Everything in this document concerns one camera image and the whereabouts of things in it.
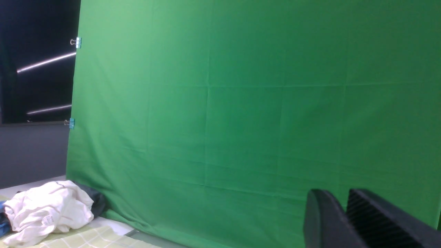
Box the lower blue binder clip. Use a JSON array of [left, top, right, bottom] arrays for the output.
[[63, 118, 75, 129]]

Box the green backdrop cloth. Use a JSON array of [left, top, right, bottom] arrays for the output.
[[66, 0, 441, 248]]

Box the light green checkered tablecloth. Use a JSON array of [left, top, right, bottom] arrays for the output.
[[0, 196, 162, 248]]

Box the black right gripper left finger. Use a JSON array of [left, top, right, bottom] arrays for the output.
[[303, 189, 368, 248]]

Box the upper blue binder clip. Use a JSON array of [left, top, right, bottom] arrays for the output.
[[70, 37, 82, 49]]

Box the crumpled white shirt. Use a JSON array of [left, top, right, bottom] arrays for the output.
[[3, 180, 94, 248]]

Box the blue garment at edge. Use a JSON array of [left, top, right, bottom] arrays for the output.
[[0, 201, 11, 237]]

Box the dark gray garment behind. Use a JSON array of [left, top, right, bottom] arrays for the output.
[[73, 181, 107, 219]]

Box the blue binder clip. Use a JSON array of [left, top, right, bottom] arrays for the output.
[[63, 118, 75, 129], [70, 37, 82, 49]]

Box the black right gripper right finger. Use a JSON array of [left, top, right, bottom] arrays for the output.
[[346, 189, 441, 248]]

